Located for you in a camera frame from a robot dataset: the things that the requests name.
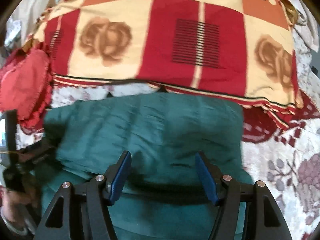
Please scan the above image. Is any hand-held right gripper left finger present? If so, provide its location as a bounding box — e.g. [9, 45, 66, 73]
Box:
[39, 151, 132, 240]

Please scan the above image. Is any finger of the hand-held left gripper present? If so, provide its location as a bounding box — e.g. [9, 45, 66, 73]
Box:
[5, 109, 18, 157]
[17, 137, 57, 161]

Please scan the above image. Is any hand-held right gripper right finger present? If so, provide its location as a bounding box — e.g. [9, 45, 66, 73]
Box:
[194, 151, 292, 240]

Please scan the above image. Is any green puffer jacket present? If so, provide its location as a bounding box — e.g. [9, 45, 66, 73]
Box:
[41, 92, 253, 240]

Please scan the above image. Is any person's left hand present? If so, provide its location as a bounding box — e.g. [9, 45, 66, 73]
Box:
[0, 177, 43, 237]

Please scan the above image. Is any red heart-shaped ruffled pillow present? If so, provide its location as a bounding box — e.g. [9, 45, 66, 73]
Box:
[0, 42, 55, 133]

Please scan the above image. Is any floral bedsheet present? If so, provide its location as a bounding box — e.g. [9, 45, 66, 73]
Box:
[0, 17, 320, 240]

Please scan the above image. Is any white grey crumpled cloth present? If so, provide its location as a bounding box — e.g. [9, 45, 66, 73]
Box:
[4, 0, 64, 48]

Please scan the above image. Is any red cream checkered rose pillow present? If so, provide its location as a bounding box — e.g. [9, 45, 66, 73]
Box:
[20, 0, 305, 128]

